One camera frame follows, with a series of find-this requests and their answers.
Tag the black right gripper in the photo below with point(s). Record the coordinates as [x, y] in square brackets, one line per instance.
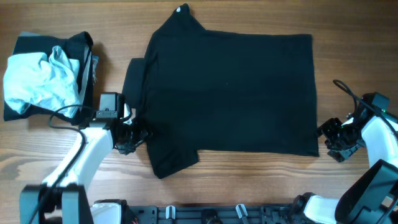
[327, 128]

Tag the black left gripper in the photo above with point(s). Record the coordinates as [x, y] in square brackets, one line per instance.
[126, 149]

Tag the black t-shirt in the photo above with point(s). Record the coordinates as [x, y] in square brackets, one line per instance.
[204, 89]

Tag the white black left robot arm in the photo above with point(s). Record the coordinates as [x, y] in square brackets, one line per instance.
[61, 197]

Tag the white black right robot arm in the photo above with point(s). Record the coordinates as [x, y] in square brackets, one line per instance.
[372, 198]

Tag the folded black garment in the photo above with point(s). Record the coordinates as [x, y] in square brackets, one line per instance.
[77, 47]

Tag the crumpled light grey garment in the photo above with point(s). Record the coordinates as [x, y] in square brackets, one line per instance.
[45, 81]

